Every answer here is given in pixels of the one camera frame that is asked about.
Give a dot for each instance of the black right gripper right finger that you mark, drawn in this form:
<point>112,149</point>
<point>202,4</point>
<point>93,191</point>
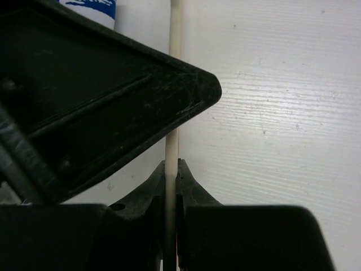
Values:
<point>213,236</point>

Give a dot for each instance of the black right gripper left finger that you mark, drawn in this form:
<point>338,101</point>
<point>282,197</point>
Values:
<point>126,235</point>

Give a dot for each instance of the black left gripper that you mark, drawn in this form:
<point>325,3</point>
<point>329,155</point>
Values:
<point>80,101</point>

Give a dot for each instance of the blue patterned trousers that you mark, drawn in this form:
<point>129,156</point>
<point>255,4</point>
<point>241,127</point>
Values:
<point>100,11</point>

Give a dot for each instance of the cream clothes hanger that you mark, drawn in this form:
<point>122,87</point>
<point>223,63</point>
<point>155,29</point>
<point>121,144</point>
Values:
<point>172,152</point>

